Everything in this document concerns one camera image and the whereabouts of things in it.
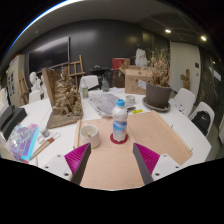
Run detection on pale shelf cabinet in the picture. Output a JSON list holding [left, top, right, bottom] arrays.
[[6, 54, 27, 108]]

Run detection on small grey bottle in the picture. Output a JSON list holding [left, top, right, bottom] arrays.
[[101, 77, 111, 93]]

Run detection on flat round red coaster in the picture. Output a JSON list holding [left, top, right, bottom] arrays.
[[109, 132, 129, 145]]

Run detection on colourful holographic print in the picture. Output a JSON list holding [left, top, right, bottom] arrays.
[[6, 123, 40, 163]]

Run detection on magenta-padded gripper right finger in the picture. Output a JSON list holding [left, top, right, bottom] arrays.
[[132, 142, 183, 186]]

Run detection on small grey paint jar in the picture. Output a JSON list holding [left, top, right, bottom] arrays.
[[39, 125, 51, 138]]

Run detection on black backpack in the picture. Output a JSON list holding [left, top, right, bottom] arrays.
[[191, 110, 212, 136]]

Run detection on small green-labelled spray bottle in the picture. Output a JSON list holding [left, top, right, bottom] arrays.
[[80, 78, 89, 100]]

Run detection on black wall screen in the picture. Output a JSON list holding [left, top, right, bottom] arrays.
[[28, 36, 71, 75]]

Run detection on black flat boxes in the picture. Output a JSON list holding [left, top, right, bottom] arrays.
[[0, 104, 28, 141]]

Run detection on wooden easel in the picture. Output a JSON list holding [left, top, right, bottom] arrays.
[[18, 69, 30, 105], [67, 54, 86, 91]]

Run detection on white ceramic mug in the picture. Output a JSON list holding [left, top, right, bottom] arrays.
[[79, 123, 102, 149]]

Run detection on blue-capped white drink bottle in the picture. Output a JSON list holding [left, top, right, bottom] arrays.
[[111, 98, 129, 143]]

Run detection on white plaster bust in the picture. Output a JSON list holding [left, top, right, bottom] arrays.
[[28, 71, 43, 93]]

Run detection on grey plant saucer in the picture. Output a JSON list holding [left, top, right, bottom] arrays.
[[142, 95, 172, 113]]

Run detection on red box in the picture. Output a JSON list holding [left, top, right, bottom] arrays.
[[111, 57, 131, 71]]

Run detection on white stretched canvas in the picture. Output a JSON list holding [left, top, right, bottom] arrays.
[[0, 131, 16, 161]]

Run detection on wooden wall figure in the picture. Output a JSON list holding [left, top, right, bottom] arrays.
[[180, 68, 192, 91]]

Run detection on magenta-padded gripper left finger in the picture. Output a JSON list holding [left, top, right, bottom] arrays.
[[42, 142, 92, 185]]

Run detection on dried plant in grey pot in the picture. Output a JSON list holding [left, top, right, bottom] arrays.
[[145, 48, 173, 109]]

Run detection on brown cardboard box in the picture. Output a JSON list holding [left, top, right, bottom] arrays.
[[123, 64, 154, 96]]

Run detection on small white round jar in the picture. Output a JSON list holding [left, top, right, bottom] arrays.
[[125, 94, 136, 105]]

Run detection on white chair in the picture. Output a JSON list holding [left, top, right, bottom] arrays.
[[173, 87, 197, 118], [78, 74, 100, 91], [188, 101, 216, 138], [28, 89, 43, 104]]

